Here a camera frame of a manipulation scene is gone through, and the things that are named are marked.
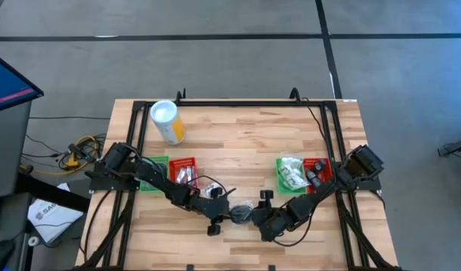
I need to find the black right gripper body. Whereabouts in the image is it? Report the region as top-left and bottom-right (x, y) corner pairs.
(252, 205), (297, 242)

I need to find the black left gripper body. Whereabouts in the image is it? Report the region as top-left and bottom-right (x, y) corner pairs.
(194, 195), (231, 226)

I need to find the vanity pack cotton bag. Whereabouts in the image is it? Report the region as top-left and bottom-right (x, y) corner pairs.
(199, 181), (226, 200)
(281, 156), (305, 172)
(282, 167), (311, 192)

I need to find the green plastic basket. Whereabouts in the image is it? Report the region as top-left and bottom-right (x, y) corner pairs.
(138, 155), (171, 193)
(275, 156), (310, 196)

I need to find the red plastic basket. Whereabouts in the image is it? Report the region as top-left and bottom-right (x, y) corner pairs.
(168, 157), (199, 189)
(302, 157), (333, 195)

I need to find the white yellow wipes canister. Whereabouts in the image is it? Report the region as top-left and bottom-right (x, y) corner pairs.
(149, 99), (187, 146)

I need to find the white printed booklet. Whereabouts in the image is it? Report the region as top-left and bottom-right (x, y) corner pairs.
(26, 197), (85, 244)

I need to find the black computer mouse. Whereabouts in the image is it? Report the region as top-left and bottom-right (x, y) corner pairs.
(0, 239), (17, 271)

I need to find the large blue screen monitor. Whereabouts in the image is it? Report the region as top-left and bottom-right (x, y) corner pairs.
(0, 50), (45, 114)

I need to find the black camera cable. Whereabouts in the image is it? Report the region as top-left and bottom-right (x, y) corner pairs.
(273, 210), (316, 248)
(194, 175), (238, 199)

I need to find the black aluminium rig frame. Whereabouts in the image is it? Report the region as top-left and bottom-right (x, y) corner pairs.
(74, 87), (404, 271)

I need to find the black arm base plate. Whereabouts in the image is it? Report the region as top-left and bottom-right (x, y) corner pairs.
(337, 161), (382, 192)
(84, 160), (141, 192)

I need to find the yellow black cable bundle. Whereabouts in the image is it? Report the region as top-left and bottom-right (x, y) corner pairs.
(20, 133), (105, 177)

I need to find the black articulated mount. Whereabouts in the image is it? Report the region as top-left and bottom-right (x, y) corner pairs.
(15, 172), (91, 214)

